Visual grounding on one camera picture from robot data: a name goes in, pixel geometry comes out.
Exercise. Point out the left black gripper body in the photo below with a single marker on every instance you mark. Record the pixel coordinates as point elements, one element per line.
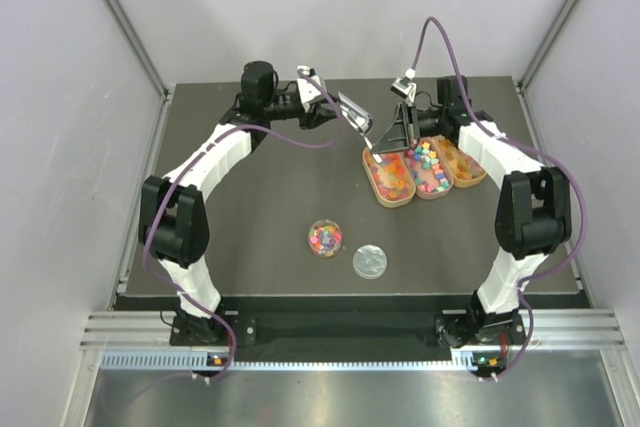
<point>319,114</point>

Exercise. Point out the yellow tray mixed candies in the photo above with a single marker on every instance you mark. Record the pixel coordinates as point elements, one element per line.
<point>465,171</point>

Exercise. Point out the round grey jar lid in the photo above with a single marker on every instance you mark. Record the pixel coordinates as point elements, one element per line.
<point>370,261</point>

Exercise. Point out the aluminium frame rail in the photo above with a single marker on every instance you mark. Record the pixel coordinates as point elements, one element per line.
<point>554,329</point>

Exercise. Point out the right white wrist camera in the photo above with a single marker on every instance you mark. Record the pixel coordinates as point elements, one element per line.
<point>405,87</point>

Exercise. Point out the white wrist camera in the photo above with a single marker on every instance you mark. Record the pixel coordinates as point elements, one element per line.
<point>310,86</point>
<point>405,87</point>

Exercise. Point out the orange tray translucent star candies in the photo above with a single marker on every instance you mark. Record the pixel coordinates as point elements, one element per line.
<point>391,181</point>

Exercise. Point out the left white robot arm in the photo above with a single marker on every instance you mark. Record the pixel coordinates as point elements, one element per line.
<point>173,225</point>

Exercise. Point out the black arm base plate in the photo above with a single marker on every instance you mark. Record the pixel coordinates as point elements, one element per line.
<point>340,322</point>

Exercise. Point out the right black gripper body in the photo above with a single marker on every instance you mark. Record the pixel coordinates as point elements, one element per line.
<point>409,124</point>

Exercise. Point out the clear round plastic jar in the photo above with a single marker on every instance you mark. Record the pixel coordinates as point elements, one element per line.
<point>325,238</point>

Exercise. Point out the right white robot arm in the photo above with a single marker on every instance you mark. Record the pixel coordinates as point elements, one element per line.
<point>533,214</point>

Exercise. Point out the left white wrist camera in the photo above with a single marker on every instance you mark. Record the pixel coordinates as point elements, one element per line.
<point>310,86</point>

